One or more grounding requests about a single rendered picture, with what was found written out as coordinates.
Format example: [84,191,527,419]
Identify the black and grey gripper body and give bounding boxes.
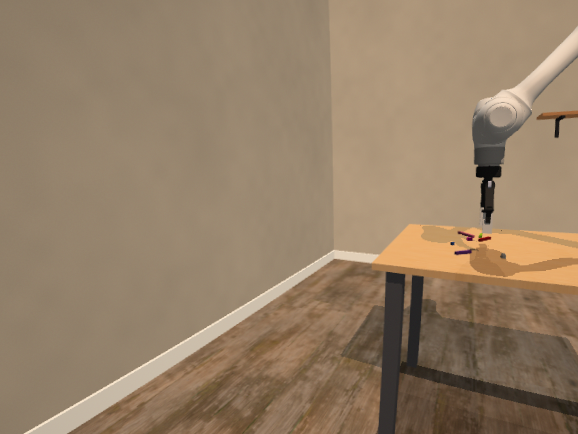
[476,165,502,191]

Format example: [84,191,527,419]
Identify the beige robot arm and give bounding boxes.
[472,26,578,166]

